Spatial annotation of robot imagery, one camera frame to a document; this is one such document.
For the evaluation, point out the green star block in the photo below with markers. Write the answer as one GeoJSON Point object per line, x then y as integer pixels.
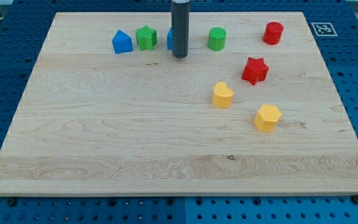
{"type": "Point", "coordinates": [146, 38]}

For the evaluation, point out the red star block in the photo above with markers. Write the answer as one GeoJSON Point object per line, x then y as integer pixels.
{"type": "Point", "coordinates": [255, 70]}

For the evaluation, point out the yellow heart block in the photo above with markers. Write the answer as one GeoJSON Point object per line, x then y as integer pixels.
{"type": "Point", "coordinates": [222, 95]}

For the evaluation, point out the wooden board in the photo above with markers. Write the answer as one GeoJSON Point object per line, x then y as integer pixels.
{"type": "Point", "coordinates": [92, 123]}

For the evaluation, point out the blue block behind rod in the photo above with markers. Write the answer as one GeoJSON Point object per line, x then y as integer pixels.
{"type": "Point", "coordinates": [170, 39]}

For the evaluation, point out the green cylinder block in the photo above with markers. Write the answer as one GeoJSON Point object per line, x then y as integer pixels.
{"type": "Point", "coordinates": [217, 38]}

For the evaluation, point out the yellow hexagon block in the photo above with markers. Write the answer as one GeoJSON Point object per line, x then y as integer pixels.
{"type": "Point", "coordinates": [267, 118]}

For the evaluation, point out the blue house-shaped block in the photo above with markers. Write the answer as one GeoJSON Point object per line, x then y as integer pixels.
{"type": "Point", "coordinates": [122, 42]}

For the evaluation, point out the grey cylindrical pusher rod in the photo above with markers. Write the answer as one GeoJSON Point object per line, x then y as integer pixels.
{"type": "Point", "coordinates": [180, 15]}

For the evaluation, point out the red cylinder block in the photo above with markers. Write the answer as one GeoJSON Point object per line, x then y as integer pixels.
{"type": "Point", "coordinates": [273, 33]}

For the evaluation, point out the white fiducial marker tag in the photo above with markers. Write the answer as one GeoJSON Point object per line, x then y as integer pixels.
{"type": "Point", "coordinates": [324, 29]}

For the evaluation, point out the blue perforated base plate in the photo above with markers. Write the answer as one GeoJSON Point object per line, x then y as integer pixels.
{"type": "Point", "coordinates": [23, 28]}

